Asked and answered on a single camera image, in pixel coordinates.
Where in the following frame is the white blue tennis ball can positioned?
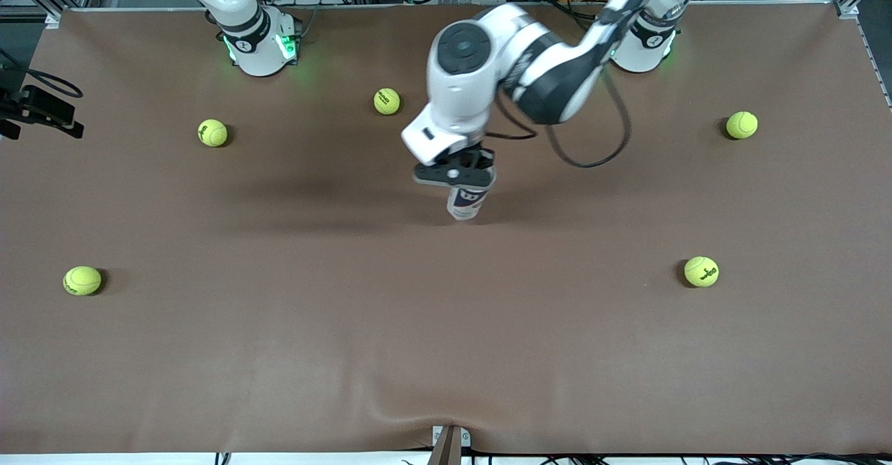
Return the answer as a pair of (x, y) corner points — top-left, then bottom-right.
(446, 183), (493, 222)

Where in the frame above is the brown table cover cloth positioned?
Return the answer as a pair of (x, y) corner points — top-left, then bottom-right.
(0, 1), (892, 456)

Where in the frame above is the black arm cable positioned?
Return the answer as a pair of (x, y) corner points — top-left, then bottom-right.
(484, 68), (633, 170)

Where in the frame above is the grey metal table bracket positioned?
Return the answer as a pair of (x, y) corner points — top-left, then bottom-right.
(429, 424), (472, 465)

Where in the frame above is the black looped cable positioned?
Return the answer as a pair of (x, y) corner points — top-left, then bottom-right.
(0, 48), (84, 100)

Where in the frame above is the black camera clamp mount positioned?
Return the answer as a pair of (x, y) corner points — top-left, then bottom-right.
(0, 85), (85, 140)

